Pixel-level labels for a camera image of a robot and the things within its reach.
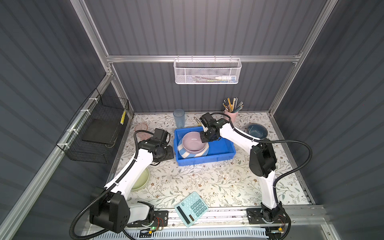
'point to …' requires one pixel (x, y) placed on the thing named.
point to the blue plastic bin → (220, 149)
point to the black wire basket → (96, 106)
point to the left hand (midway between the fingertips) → (168, 155)
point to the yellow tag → (123, 117)
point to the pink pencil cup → (233, 115)
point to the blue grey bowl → (258, 130)
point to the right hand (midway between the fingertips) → (204, 139)
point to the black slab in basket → (101, 130)
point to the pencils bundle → (234, 107)
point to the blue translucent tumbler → (179, 115)
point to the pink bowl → (192, 143)
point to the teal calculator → (191, 208)
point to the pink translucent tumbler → (142, 135)
